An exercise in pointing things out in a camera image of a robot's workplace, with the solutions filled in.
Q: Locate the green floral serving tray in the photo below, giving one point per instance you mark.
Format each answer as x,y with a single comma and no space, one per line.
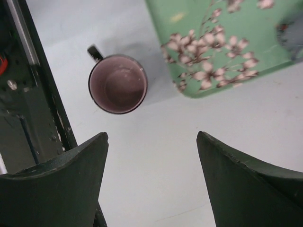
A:
209,45

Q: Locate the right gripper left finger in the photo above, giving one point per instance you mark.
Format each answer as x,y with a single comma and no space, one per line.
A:
62,192

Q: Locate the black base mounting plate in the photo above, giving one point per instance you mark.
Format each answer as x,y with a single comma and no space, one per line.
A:
34,126

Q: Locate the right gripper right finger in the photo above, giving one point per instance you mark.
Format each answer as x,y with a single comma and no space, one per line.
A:
247,192

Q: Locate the lilac mug black handle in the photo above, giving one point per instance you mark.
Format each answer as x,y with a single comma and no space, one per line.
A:
117,83

